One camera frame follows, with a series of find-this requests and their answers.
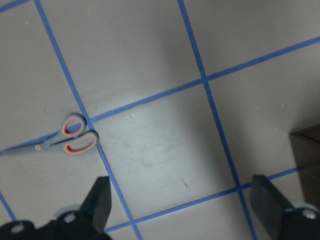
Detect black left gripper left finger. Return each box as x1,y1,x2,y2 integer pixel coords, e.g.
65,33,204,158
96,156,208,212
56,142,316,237
79,176,112,233

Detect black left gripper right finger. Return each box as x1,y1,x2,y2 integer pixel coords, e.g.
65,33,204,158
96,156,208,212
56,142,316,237
250,174,293,239

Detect grey orange scissors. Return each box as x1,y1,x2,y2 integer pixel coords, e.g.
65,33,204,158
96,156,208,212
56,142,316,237
2,113,99,156

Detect dark wooden drawer cabinet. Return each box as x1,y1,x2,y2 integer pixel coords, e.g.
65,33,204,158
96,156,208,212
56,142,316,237
289,124,320,208

